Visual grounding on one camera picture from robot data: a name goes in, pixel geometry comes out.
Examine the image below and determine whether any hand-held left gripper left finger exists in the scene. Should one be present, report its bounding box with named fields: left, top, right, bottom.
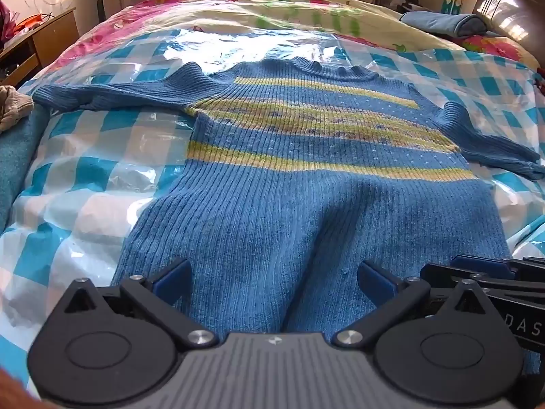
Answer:
left=64, top=258, right=219, bottom=350

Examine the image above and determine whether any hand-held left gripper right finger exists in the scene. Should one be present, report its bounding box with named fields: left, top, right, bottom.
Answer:
left=332, top=261, right=490, bottom=348

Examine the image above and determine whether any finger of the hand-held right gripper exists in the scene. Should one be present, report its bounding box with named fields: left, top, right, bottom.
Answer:
left=451, top=255, right=545, bottom=285
left=419, top=263, right=490, bottom=291

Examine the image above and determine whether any blue yellow-striped knit sweater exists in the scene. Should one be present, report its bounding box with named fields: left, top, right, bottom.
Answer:
left=32, top=57, right=541, bottom=376

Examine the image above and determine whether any blue white checkered plastic sheet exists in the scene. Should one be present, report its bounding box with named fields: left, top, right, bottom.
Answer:
left=0, top=28, right=545, bottom=393

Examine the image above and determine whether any teal blanket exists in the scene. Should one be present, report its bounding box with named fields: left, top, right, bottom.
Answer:
left=0, top=104, right=49, bottom=231

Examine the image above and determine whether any beige ribbed cloth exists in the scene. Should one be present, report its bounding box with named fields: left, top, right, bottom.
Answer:
left=0, top=85, right=35, bottom=133

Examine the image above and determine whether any folded blue cloth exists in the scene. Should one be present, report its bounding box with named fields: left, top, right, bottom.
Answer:
left=400, top=10, right=488, bottom=37

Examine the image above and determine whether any dark wooden headboard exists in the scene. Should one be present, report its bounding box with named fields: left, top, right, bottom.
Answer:
left=472, top=0, right=545, bottom=69

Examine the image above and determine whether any wooden cabinet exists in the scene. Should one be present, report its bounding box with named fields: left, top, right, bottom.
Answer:
left=0, top=7, right=79, bottom=88

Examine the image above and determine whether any floral cream pink quilt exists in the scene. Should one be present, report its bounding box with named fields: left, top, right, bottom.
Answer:
left=17, top=0, right=541, bottom=94

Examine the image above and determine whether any orange item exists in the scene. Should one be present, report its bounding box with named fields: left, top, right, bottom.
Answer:
left=15, top=14, right=43, bottom=35

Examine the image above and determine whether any pink plastic bag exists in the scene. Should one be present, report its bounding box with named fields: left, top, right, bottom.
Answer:
left=0, top=0, right=18, bottom=45

